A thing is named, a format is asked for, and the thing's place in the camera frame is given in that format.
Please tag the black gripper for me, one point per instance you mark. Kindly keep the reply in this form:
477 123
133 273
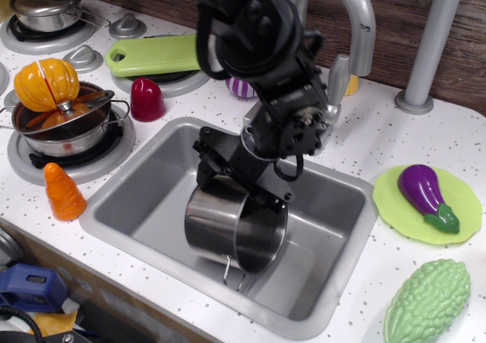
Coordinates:
223 154

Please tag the stainless steel pot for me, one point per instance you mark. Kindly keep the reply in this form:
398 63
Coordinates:
225 225

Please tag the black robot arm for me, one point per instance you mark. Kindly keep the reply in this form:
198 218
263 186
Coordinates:
263 43

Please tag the grey toy sink basin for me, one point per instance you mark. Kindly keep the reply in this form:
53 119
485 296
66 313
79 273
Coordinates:
141 210

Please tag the lidded steel pot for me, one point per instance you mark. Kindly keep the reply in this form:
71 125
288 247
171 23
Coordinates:
51 16

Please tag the purple white striped toy onion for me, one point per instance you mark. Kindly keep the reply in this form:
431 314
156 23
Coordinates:
240 88

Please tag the dark red toy pepper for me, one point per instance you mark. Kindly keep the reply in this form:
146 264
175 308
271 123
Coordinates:
147 102

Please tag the grey stove burner front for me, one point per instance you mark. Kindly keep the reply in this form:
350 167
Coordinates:
18 153

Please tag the silver toy faucet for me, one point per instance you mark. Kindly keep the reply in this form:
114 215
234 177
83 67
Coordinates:
357 24

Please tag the yellow toy corn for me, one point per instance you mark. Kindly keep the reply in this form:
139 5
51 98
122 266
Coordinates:
353 86

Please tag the green cutting board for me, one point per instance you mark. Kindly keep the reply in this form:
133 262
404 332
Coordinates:
152 55

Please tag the orange toy carrot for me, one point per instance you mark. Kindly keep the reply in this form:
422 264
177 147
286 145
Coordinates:
66 201

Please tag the purple toy eggplant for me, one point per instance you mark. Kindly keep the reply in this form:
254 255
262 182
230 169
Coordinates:
420 186

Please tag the grey stove knob back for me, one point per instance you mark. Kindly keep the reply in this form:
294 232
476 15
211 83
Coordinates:
127 27

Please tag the grey stove knob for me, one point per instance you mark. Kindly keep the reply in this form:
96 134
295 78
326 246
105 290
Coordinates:
127 27
84 59

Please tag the grey stove knob front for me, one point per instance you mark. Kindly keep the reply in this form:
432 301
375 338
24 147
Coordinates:
84 59

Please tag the orange toy pumpkin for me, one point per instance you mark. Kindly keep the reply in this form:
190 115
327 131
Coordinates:
41 86

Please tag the grey stove burner back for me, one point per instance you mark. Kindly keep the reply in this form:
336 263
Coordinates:
70 39

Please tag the yellow cloth scrap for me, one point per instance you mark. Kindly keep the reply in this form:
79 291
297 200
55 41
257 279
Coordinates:
54 323

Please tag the blue clamp tool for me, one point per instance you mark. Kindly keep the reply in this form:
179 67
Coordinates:
32 289

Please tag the green toy bitter melon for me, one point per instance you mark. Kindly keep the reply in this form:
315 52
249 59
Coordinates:
428 302

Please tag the light green plate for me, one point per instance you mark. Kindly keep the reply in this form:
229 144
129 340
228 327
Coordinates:
398 212

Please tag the grey vertical pole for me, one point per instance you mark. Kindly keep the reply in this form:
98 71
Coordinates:
416 98

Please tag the steel pan with handles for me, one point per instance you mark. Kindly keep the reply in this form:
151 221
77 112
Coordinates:
73 128

